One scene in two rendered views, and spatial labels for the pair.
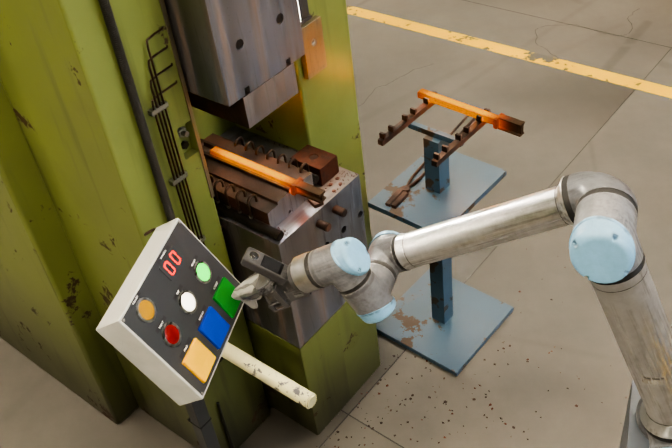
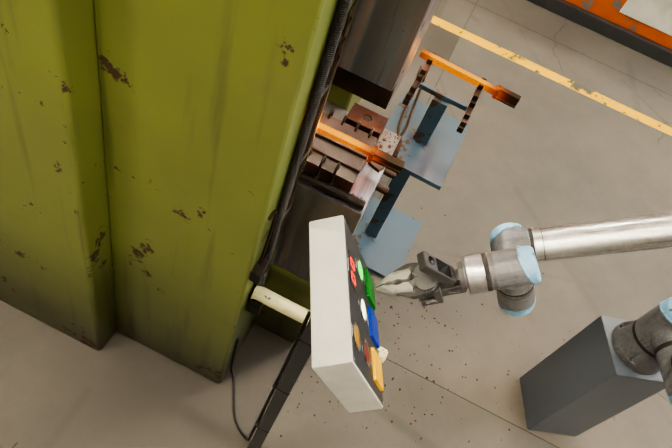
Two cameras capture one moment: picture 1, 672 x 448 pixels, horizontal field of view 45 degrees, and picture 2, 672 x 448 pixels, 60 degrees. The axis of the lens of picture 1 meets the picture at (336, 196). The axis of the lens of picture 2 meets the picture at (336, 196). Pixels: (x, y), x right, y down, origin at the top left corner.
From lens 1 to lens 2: 1.31 m
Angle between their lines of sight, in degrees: 29
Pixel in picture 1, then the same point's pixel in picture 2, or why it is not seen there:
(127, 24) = not seen: outside the picture
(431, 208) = (424, 159)
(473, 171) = (444, 124)
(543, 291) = (438, 208)
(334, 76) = not seen: hidden behind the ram
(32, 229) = (82, 191)
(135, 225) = (262, 210)
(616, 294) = not seen: outside the picture
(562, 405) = (472, 304)
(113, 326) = (340, 365)
